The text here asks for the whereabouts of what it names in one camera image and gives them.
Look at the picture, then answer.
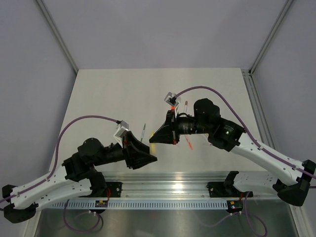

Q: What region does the yellow highlighter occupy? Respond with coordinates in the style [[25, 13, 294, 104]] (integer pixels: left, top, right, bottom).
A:
[[150, 143, 157, 156]]

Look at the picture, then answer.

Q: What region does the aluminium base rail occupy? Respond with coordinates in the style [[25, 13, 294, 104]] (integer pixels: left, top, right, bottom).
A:
[[46, 171, 301, 198]]

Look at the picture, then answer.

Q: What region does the white cable duct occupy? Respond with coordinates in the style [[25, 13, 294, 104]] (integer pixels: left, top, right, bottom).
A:
[[51, 199, 227, 210]]

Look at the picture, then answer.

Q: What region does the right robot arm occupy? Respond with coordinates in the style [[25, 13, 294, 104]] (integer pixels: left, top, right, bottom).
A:
[[149, 98, 316, 206]]

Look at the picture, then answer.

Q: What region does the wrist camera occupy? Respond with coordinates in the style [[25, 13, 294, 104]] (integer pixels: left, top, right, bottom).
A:
[[114, 120, 129, 143], [164, 92, 181, 115]]

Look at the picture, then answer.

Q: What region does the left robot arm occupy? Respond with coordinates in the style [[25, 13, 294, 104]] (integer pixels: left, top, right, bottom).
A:
[[2, 131, 157, 224]]

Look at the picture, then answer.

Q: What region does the circuit board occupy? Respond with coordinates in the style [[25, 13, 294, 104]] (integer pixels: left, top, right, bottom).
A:
[[227, 200, 243, 213], [95, 200, 109, 208]]

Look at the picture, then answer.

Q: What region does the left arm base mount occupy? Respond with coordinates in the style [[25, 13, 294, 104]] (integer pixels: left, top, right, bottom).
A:
[[93, 172, 123, 198]]

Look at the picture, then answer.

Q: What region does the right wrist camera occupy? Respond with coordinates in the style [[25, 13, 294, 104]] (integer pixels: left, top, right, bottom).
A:
[[164, 92, 181, 115]]

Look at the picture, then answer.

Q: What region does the right side aluminium rail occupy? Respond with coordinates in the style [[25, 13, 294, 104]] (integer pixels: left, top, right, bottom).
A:
[[241, 69, 275, 148]]

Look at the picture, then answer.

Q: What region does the green white pen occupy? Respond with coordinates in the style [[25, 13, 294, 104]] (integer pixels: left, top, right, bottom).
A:
[[140, 123, 146, 142]]

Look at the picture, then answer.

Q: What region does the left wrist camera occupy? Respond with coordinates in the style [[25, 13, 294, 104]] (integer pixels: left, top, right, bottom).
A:
[[114, 120, 129, 143]]

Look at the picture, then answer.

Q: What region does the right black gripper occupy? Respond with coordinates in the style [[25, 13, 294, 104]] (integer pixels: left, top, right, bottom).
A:
[[151, 109, 211, 145]]

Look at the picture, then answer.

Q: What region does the orange thin pen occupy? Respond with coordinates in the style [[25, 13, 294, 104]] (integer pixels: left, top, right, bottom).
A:
[[185, 136, 193, 150]]

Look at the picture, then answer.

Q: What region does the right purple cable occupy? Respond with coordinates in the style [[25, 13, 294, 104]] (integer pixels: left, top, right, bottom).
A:
[[175, 85, 316, 180]]

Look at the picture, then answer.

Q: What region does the purple cable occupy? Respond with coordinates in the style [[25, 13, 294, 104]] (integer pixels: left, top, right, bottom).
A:
[[0, 115, 120, 205], [175, 85, 316, 180]]

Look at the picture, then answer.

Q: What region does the frame post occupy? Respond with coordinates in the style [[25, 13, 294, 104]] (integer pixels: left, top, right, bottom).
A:
[[34, 0, 79, 75], [249, 0, 296, 76]]

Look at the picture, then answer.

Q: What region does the right frame post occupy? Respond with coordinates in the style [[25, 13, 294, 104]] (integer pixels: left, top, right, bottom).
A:
[[249, 0, 296, 76]]

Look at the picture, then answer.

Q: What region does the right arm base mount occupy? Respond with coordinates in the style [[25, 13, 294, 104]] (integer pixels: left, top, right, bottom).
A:
[[206, 171, 248, 198]]

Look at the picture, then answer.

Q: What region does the left frame post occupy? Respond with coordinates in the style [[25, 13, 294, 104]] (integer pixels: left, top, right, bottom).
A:
[[34, 0, 79, 75]]

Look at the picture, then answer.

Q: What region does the right circuit board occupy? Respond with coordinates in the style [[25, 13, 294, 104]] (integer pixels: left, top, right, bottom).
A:
[[227, 200, 243, 213]]

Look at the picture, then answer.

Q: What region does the left circuit board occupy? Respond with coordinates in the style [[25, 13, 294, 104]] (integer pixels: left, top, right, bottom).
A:
[[95, 200, 109, 208]]

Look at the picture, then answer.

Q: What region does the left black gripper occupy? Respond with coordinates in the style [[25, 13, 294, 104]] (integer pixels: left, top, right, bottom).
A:
[[93, 131, 158, 169]]

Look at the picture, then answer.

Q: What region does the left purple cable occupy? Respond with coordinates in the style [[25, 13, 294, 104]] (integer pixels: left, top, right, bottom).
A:
[[0, 115, 120, 205]]

